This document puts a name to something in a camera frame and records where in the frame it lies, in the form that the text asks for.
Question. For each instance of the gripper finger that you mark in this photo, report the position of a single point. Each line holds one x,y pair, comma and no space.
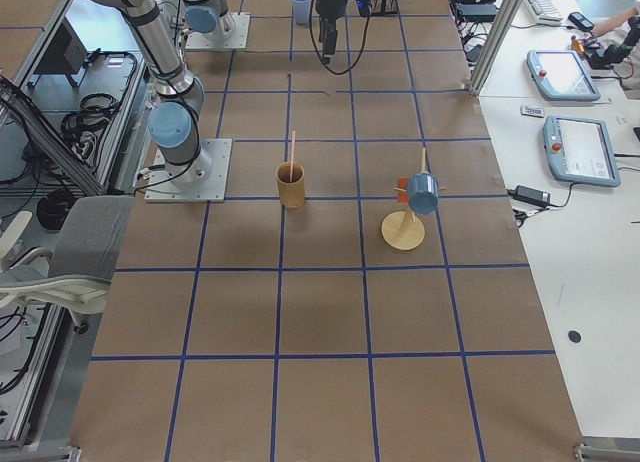
328,39

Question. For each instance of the light blue plastic cup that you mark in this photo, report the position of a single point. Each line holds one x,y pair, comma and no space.
301,10

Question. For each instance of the pink chopstick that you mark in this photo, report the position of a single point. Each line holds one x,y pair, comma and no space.
292,156

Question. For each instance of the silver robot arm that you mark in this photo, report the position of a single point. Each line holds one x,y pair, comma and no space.
173,124
330,9

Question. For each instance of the person hand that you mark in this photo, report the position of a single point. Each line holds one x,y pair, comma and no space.
603,27

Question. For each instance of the bamboo chopstick holder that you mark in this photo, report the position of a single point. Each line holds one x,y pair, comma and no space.
290,184

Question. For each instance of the orange mug on stand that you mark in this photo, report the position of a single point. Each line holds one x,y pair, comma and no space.
401,190

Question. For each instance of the blue mug on stand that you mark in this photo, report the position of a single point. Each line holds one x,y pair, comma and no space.
423,193

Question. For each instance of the white keyboard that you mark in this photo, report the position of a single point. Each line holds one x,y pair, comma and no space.
543,12

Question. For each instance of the wooden mug tree stand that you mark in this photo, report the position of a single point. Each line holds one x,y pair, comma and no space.
404,230

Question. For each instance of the upper teach pendant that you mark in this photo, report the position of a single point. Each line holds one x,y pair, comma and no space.
561,76

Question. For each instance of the teach pendant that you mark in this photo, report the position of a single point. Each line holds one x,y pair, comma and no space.
579,150
561,76

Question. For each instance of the black power adapter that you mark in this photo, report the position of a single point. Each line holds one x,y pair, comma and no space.
530,196

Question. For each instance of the lower teach pendant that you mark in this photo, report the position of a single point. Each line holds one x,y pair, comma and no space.
579,150

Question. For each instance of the grey office chair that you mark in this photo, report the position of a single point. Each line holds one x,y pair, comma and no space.
77,273

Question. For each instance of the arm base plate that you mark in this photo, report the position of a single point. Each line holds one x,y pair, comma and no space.
205,180
208,31

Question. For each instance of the aluminium frame post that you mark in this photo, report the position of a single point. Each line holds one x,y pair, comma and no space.
497,33

